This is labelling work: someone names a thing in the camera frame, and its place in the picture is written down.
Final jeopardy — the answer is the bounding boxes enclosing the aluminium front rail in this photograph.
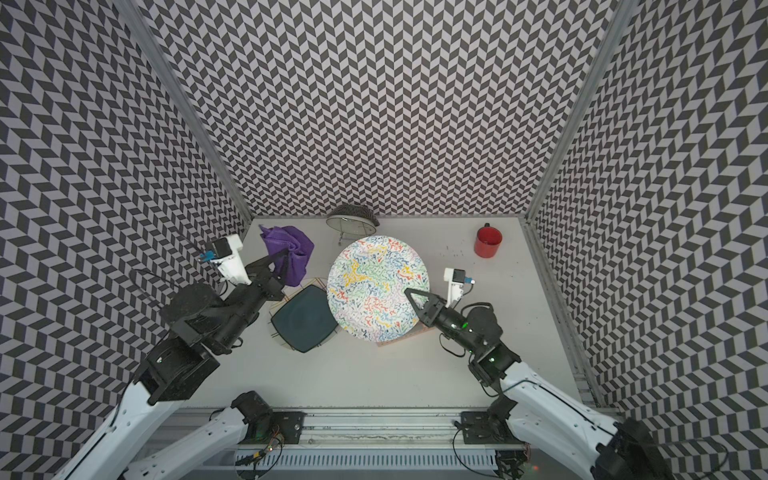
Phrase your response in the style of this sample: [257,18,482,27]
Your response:
[134,407,631,451]

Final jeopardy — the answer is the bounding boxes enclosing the pink plastic basket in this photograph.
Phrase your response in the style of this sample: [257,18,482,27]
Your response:
[376,324,431,347]

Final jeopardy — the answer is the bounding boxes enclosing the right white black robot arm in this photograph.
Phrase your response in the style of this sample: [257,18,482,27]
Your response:
[405,288,673,479]

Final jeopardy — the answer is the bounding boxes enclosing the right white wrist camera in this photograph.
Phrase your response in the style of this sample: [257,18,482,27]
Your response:
[443,268,475,307]

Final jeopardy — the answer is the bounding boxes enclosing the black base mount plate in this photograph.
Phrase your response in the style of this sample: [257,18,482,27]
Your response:
[239,411,306,445]
[459,411,523,445]

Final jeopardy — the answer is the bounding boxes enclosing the round mirror on wire stand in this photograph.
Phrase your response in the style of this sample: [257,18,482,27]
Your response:
[326,204,380,244]

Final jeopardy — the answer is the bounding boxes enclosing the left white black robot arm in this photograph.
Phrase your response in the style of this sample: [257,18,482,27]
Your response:
[56,249,290,479]

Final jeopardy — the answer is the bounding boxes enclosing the dark teal square plate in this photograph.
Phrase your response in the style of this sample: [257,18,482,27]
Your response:
[270,283,340,354]

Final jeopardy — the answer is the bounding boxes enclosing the white plaid round plate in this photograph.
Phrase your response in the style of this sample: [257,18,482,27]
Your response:
[266,275,340,352]

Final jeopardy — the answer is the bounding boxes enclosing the purple cloth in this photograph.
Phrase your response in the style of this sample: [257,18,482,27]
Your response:
[259,225,314,287]

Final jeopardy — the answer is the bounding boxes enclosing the colourful speckled round plate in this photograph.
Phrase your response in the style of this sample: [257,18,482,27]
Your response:
[326,235,430,343]

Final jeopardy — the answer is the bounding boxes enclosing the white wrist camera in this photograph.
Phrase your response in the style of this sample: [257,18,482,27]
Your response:
[199,234,251,285]
[443,268,475,307]

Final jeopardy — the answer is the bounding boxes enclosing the red mug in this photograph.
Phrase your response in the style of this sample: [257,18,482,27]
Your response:
[474,223,503,259]

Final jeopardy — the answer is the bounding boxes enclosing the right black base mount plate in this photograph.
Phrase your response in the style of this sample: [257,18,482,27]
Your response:
[459,411,523,445]

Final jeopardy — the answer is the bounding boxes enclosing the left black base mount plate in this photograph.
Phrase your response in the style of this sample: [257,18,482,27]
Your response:
[239,411,306,445]

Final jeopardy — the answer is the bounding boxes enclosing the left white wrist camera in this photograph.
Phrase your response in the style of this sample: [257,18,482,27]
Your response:
[199,234,251,285]

